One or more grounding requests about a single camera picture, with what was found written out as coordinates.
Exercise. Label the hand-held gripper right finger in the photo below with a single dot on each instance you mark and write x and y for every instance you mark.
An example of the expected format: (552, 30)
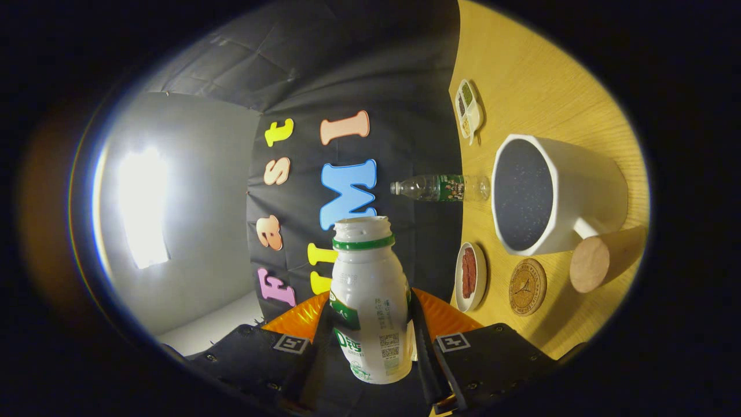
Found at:
(492, 359)

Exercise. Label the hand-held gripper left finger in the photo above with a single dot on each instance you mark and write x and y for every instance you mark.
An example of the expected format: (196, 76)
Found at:
(255, 365)

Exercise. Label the round cork coaster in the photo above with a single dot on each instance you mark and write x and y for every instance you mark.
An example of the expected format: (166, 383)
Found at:
(527, 287)

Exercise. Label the white juice bottle green label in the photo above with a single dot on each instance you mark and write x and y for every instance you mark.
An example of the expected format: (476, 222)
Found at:
(370, 295)

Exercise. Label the clear plastic water bottle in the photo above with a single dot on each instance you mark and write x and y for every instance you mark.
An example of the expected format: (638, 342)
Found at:
(428, 188)

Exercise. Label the round white plate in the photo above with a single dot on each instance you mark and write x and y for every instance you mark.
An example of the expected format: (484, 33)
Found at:
(481, 278)

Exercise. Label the red sausage strips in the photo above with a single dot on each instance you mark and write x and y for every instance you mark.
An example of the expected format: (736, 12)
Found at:
(469, 272)

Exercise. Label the bright ceiling light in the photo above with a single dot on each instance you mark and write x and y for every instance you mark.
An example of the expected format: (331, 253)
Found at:
(142, 208)

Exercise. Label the white divided dish with grains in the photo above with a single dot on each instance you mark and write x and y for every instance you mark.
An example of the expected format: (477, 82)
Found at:
(476, 113)

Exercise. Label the wooden table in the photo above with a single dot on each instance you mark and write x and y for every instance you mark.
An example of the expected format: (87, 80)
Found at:
(550, 75)

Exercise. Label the black backdrop cloth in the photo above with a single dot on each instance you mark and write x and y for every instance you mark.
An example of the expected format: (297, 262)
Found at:
(347, 58)

